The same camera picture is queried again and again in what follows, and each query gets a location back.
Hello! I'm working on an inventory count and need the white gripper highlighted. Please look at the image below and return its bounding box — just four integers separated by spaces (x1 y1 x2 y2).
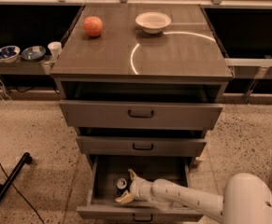
115 169 153 204

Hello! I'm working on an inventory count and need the dark pepsi can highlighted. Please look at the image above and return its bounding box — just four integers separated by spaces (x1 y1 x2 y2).
116 178 128 196

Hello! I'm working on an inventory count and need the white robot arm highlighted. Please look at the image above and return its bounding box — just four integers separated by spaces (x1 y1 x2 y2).
116 169 272 224

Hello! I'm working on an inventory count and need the bottom grey drawer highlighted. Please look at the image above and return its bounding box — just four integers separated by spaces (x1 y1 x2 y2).
77 155 202 224

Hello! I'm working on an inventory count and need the grey drawer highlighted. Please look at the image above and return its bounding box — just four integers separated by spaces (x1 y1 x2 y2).
77 155 202 224
60 100 222 131
77 136 206 157

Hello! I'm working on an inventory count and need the middle grey drawer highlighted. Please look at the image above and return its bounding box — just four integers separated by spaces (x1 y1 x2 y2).
77 136 206 157

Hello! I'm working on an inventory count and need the grey drawer cabinet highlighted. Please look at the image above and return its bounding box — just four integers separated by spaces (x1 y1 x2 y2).
50 3 234 170

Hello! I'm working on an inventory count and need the top grey drawer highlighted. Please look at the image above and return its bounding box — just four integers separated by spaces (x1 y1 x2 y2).
60 100 222 131

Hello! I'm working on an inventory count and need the white bowl on counter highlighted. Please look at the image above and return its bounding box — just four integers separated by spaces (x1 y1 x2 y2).
136 12 171 34

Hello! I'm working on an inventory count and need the black stand leg left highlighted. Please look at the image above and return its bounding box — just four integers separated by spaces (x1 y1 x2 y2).
0 152 32 202

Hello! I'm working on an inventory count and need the white paper cup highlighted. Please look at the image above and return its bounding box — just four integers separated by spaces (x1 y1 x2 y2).
48 42 62 60

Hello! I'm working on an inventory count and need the grey side shelf right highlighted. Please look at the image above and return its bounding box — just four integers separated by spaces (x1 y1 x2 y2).
226 58 272 79

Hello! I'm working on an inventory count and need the grey side shelf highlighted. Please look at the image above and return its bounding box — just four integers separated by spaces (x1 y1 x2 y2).
0 56 54 76
226 58 272 79

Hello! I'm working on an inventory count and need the grey side shelf left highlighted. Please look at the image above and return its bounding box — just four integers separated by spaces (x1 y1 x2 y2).
0 56 54 76

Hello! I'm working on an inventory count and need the dark blue bowl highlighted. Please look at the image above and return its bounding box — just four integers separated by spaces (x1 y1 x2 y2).
21 46 46 62

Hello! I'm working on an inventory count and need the red apple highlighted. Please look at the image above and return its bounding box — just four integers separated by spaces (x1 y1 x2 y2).
83 16 104 37

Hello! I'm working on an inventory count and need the blue white bowl left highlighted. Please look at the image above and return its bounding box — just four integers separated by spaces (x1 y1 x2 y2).
0 46 21 63

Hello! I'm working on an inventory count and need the black floor cable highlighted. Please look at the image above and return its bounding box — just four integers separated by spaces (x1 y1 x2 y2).
0 145 46 224

